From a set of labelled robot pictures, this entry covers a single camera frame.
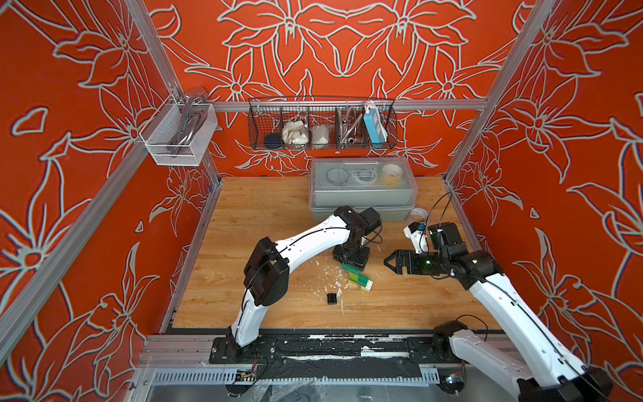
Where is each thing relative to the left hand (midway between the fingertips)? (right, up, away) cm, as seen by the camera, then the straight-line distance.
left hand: (356, 264), depth 80 cm
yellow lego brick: (-1, -8, +4) cm, 9 cm away
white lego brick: (+5, -8, +2) cm, 9 cm away
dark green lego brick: (-2, -1, -3) cm, 4 cm away
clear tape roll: (+29, +15, +20) cm, 38 cm away
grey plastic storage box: (+13, +27, +10) cm, 31 cm away
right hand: (+9, +3, -7) cm, 12 cm away
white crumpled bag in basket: (-22, +47, +11) cm, 53 cm away
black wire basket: (-14, +53, +20) cm, 58 cm away
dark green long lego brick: (+2, -6, +1) cm, 6 cm away
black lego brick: (-8, -12, +1) cm, 14 cm away
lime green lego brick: (-1, -4, -1) cm, 4 cm away
